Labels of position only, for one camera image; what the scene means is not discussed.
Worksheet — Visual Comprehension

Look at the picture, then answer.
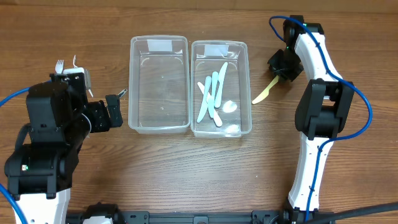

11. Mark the beige plastic knife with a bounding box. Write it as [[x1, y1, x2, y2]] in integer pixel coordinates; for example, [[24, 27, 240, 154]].
[[252, 76, 279, 105]]

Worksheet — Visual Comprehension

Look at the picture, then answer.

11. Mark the light blue plastic knife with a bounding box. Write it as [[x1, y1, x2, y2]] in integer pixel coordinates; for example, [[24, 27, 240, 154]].
[[215, 62, 228, 108]]

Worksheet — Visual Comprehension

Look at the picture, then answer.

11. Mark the white plastic knife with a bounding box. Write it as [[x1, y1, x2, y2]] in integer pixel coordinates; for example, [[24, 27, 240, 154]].
[[197, 82, 223, 127], [197, 76, 212, 123]]

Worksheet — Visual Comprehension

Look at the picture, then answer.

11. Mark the pale blue plastic knife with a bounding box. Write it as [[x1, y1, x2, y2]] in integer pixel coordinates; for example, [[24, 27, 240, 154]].
[[208, 71, 218, 118]]

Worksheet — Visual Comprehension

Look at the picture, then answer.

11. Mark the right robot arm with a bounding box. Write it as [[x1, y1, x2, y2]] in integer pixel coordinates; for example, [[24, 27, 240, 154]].
[[268, 15, 354, 212]]

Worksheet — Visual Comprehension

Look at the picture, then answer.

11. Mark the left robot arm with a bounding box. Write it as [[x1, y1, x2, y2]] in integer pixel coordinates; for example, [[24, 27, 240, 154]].
[[1, 72, 125, 223]]

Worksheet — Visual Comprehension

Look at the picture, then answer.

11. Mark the right clear plastic container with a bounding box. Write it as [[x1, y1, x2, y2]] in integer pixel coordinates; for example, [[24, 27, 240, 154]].
[[190, 40, 252, 138]]

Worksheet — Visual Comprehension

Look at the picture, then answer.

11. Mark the clear plastic container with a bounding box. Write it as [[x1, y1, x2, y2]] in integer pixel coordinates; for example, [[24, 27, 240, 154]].
[[190, 40, 252, 138], [128, 35, 190, 134]]

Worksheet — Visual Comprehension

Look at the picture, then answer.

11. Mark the left clear plastic container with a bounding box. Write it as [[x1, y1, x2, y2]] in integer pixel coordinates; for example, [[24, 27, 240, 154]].
[[128, 35, 190, 134]]

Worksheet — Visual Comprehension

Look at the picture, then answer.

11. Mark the thin white plastic fork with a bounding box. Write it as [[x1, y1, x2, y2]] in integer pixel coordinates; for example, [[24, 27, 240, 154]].
[[73, 55, 93, 97]]

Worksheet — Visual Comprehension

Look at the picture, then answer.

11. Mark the black handled metal fork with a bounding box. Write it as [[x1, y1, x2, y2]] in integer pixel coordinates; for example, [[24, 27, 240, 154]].
[[118, 88, 127, 98]]

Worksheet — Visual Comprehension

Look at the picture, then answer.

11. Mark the left blue cable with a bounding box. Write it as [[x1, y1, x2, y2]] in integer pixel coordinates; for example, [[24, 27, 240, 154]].
[[0, 79, 52, 224]]

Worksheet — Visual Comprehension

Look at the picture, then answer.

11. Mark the blue cable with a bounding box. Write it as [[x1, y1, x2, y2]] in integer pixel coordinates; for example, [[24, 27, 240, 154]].
[[0, 79, 52, 224], [268, 16, 373, 222]]

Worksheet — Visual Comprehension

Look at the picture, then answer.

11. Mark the right blue cable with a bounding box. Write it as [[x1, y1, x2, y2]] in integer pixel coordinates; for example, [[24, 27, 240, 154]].
[[268, 16, 373, 222]]

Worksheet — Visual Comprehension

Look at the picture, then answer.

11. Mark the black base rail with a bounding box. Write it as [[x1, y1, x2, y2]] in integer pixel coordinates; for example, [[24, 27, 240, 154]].
[[66, 203, 297, 224]]

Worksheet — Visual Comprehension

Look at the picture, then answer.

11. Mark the black cable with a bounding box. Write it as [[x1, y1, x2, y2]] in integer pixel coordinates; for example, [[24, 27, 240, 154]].
[[298, 202, 398, 224]]

